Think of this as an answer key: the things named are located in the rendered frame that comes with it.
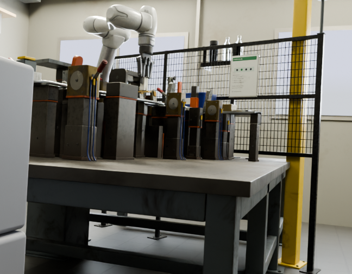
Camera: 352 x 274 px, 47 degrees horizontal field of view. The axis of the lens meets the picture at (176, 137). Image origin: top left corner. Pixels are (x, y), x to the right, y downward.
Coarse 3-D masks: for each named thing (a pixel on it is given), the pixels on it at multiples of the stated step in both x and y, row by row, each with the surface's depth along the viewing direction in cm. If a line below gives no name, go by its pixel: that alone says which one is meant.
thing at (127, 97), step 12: (108, 84) 175; (120, 84) 171; (108, 96) 175; (120, 96) 171; (132, 96) 177; (108, 108) 175; (120, 108) 172; (132, 108) 178; (108, 120) 174; (120, 120) 172; (132, 120) 179; (108, 132) 174; (120, 132) 172; (132, 132) 179; (108, 144) 174; (120, 144) 173; (132, 144) 179; (108, 156) 173; (120, 156) 173; (132, 156) 179
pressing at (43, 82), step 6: (36, 84) 169; (42, 84) 168; (48, 84) 165; (54, 84) 166; (60, 84) 160; (66, 84) 162; (102, 96) 204; (144, 102) 220; (150, 102) 219; (156, 102) 211; (186, 108) 245
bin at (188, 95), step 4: (200, 92) 290; (204, 92) 289; (188, 96) 298; (200, 96) 290; (204, 96) 289; (212, 96) 296; (216, 96) 300; (188, 100) 298; (200, 100) 290; (204, 100) 289; (212, 100) 296; (188, 104) 297; (200, 104) 290
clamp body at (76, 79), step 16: (80, 80) 152; (96, 80) 155; (80, 96) 152; (96, 96) 156; (80, 112) 153; (80, 128) 152; (96, 128) 157; (64, 144) 157; (80, 144) 151; (80, 160) 151; (96, 160) 153
